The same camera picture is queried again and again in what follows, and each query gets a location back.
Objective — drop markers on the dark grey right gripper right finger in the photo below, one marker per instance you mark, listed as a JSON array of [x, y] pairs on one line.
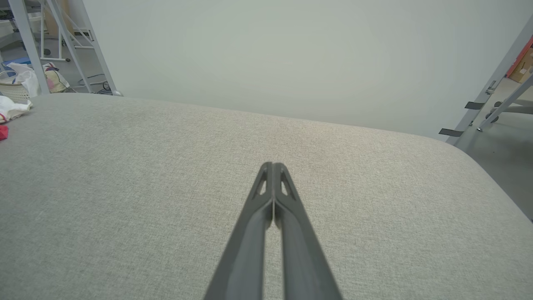
[[304, 258]]

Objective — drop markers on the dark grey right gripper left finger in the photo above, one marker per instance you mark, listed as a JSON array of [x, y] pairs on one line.
[[243, 258]]

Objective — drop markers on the red cloth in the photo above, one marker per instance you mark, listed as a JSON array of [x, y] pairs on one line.
[[3, 132]]

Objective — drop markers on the white cloth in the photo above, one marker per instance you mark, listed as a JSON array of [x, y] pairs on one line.
[[10, 109]]

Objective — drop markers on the grey fabric sofa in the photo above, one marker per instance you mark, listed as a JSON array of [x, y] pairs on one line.
[[166, 200]]

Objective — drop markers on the grey slanted metal strut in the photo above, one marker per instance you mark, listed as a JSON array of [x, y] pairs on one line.
[[506, 104]]

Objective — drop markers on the white metal rack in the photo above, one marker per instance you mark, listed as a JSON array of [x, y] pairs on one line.
[[62, 37]]

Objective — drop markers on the beige woven laundry basket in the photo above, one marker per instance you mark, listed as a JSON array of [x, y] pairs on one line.
[[12, 89]]

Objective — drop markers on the brown cardboard box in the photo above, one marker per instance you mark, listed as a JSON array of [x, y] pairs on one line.
[[522, 66]]

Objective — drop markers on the grey metal frame left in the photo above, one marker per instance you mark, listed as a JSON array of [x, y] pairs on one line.
[[98, 46]]

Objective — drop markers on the grey metal frame leg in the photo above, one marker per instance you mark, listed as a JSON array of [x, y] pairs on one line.
[[29, 46]]

